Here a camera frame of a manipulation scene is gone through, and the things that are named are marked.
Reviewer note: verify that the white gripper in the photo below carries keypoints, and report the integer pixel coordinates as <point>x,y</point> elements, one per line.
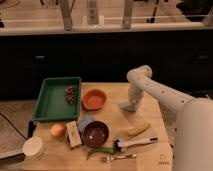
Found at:
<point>135,95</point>

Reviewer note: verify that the blue-grey towel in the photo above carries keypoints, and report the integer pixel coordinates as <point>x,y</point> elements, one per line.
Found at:
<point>128,107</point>

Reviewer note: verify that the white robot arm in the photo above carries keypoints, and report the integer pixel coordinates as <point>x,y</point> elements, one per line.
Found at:
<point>193,146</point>

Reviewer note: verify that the yellow banana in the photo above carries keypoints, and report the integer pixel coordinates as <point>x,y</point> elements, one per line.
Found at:
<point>137,130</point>

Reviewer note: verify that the orange bowl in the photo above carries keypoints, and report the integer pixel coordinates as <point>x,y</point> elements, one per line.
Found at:
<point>94,99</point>

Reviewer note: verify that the light blue cup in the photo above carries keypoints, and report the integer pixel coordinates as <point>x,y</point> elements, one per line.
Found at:
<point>84,122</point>

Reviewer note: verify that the dark purple bowl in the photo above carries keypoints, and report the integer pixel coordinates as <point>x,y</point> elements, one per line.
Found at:
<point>95,134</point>

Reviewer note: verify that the silver fork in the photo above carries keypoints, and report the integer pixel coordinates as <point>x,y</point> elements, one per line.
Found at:
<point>109,159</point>

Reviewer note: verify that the green chili pepper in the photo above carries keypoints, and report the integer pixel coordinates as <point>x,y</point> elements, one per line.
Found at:
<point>107,150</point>

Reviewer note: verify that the dark red grape bunch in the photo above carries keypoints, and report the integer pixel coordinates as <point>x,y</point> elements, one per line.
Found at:
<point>70,94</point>

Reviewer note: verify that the tan rectangular sponge block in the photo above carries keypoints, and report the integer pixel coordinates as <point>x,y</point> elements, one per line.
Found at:
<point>73,134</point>

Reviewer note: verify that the green plastic tray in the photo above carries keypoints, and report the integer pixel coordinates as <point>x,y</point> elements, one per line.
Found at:
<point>51,103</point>

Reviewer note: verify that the orange peach fruit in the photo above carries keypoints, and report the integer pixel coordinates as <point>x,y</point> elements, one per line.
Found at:
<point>57,130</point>

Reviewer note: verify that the white remote on shelf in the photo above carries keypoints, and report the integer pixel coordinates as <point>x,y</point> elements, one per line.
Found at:
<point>92,12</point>

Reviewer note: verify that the white round container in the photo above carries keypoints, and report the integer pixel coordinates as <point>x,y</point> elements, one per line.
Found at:
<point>34,147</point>

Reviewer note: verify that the right wooden post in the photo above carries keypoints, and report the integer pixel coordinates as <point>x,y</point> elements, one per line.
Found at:
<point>127,15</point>

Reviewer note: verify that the wooden post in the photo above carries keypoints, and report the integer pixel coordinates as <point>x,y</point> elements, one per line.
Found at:
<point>127,15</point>
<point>66,14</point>

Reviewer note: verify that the left wooden post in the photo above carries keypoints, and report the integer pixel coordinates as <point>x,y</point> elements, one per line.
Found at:
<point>66,14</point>

